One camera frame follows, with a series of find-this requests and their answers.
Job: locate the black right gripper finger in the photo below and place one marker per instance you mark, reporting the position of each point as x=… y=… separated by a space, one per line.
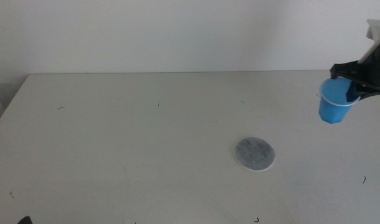
x=346 y=70
x=365 y=91

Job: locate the blue plastic cup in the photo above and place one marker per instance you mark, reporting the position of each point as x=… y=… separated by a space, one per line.
x=332 y=109

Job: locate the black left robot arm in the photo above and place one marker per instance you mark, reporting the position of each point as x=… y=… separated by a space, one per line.
x=25 y=221

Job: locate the grey round cup mat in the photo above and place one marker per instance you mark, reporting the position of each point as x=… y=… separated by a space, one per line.
x=255 y=154

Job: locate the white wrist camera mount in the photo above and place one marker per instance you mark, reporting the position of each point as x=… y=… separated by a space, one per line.
x=377 y=31

